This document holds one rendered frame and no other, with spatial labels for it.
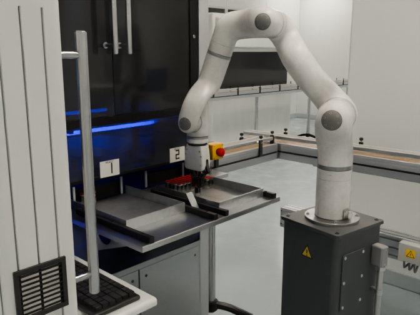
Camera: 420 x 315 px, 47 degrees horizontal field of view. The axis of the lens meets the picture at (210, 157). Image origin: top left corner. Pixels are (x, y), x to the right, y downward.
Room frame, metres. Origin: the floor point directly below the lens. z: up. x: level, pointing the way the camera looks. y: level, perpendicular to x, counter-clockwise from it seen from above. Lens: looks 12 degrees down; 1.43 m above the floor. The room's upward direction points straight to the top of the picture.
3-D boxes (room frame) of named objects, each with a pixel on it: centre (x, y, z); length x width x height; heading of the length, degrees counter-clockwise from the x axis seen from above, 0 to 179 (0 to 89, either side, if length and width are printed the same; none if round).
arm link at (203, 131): (1.84, 0.05, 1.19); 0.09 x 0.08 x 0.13; 157
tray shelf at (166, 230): (1.75, 0.14, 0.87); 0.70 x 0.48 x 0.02; 137
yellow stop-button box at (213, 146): (2.19, -0.01, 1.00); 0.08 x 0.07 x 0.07; 47
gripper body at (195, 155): (1.85, 0.05, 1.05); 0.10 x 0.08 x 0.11; 47
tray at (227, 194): (1.86, 0.00, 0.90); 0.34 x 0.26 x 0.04; 47
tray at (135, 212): (1.67, 0.30, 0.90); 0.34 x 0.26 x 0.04; 47
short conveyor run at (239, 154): (2.49, -0.10, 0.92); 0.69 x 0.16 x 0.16; 137
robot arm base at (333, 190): (1.64, -0.43, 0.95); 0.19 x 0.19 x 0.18
